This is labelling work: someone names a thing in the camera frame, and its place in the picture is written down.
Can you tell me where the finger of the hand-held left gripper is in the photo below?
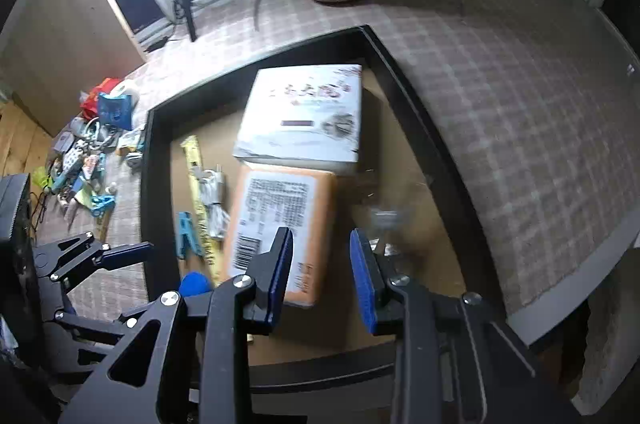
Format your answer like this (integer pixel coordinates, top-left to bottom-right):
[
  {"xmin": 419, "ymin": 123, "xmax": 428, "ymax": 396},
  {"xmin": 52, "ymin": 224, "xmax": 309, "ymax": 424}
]
[
  {"xmin": 52, "ymin": 271, "xmax": 211, "ymax": 350},
  {"xmin": 34, "ymin": 231, "xmax": 155, "ymax": 291}
]

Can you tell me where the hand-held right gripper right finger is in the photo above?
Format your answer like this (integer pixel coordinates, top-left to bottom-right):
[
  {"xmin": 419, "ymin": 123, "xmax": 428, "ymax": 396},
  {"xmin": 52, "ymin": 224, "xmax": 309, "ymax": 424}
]
[{"xmin": 349, "ymin": 228, "xmax": 583, "ymax": 424}]

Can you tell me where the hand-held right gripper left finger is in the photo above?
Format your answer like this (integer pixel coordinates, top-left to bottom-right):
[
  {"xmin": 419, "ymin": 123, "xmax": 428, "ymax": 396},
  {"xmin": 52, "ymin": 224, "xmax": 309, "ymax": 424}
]
[{"xmin": 60, "ymin": 227, "xmax": 295, "ymax": 424}]

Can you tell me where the orange tissue packet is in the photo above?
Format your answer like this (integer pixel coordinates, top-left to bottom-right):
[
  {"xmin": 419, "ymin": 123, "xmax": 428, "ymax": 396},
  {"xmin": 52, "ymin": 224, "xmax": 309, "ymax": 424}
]
[{"xmin": 220, "ymin": 164, "xmax": 337, "ymax": 307}]

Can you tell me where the clear plastic wrapper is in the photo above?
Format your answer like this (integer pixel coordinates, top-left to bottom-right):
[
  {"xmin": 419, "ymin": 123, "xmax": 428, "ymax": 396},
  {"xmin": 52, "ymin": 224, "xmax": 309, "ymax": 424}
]
[{"xmin": 350, "ymin": 184, "xmax": 436, "ymax": 265}]

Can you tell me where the black storage box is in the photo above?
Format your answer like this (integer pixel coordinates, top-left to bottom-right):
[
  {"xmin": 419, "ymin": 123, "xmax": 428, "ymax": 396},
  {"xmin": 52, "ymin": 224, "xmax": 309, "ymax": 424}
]
[{"xmin": 140, "ymin": 24, "xmax": 506, "ymax": 397}]

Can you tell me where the white charger cable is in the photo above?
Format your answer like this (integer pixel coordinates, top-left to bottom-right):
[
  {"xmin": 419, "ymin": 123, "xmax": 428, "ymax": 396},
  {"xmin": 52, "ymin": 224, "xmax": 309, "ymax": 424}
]
[{"xmin": 192, "ymin": 164, "xmax": 232, "ymax": 241}]

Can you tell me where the long yellow tube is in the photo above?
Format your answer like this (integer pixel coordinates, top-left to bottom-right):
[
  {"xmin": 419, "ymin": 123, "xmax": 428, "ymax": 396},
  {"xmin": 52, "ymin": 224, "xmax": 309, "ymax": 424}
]
[{"xmin": 180, "ymin": 135, "xmax": 223, "ymax": 290}]

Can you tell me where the white printed box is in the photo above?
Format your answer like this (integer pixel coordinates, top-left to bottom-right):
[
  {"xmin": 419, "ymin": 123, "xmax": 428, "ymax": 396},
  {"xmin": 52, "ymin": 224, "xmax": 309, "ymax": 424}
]
[{"xmin": 232, "ymin": 64, "xmax": 363, "ymax": 176}]

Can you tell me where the pine wooden board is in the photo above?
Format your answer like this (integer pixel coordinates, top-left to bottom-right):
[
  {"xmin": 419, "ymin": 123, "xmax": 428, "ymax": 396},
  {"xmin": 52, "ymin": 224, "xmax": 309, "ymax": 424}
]
[{"xmin": 0, "ymin": 101, "xmax": 53, "ymax": 177}]

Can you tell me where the blue foil packet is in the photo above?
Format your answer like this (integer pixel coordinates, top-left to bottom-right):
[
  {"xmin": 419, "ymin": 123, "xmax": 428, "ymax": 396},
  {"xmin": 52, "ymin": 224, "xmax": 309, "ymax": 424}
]
[{"xmin": 97, "ymin": 91, "xmax": 135, "ymax": 131}]

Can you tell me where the red bag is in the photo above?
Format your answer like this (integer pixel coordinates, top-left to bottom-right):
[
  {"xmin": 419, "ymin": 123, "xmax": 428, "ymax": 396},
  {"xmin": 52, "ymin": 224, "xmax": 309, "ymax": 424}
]
[{"xmin": 80, "ymin": 78, "xmax": 123, "ymax": 117}]

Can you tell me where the black power strip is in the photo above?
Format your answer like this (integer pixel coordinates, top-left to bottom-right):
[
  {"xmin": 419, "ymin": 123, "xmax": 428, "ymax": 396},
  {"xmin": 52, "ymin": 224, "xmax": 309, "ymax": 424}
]
[{"xmin": 144, "ymin": 35, "xmax": 173, "ymax": 54}]

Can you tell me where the wooden cabinet panel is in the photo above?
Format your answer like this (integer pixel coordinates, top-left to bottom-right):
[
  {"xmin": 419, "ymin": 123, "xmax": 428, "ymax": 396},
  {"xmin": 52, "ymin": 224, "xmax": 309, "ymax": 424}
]
[{"xmin": 0, "ymin": 0, "xmax": 148, "ymax": 137}]

